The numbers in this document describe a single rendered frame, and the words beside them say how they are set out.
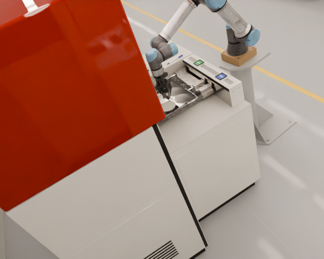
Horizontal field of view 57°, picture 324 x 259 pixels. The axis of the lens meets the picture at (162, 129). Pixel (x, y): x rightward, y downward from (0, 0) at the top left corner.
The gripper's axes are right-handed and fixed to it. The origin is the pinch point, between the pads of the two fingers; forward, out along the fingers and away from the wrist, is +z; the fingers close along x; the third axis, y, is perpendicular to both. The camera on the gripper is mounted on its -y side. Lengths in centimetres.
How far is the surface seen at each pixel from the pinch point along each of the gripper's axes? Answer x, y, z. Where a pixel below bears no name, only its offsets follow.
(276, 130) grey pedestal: 72, -45, 90
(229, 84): 39.8, 5.4, -4.3
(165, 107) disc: -1.8, 7.7, 1.6
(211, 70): 29.7, -14.9, -3.9
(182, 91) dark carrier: 9.2, -5.3, 1.7
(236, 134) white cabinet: 38.7, 17.6, 26.2
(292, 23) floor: 127, -238, 92
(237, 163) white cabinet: 36, 20, 51
